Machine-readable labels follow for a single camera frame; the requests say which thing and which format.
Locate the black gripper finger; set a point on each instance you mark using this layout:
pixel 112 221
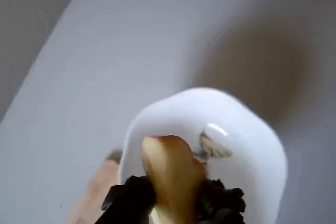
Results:
pixel 128 200
pixel 223 205

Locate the apple slice with red skin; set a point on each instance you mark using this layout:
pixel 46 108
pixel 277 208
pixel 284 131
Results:
pixel 170 176

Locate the white ceramic bowl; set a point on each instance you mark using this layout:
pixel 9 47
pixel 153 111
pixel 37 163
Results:
pixel 210 111

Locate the wooden cutting board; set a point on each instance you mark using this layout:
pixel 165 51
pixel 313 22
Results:
pixel 94 195

